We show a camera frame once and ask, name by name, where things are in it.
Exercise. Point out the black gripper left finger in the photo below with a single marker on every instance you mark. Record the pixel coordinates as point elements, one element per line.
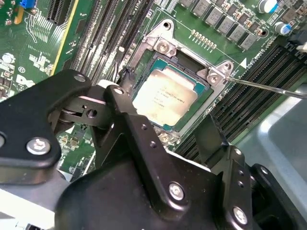
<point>28,119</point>

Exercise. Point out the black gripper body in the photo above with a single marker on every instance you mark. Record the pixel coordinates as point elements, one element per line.
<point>108,203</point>

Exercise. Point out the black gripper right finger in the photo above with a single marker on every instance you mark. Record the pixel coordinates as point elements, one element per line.
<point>236,167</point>

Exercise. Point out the silver CPU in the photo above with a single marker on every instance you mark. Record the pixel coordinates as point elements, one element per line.
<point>165,95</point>

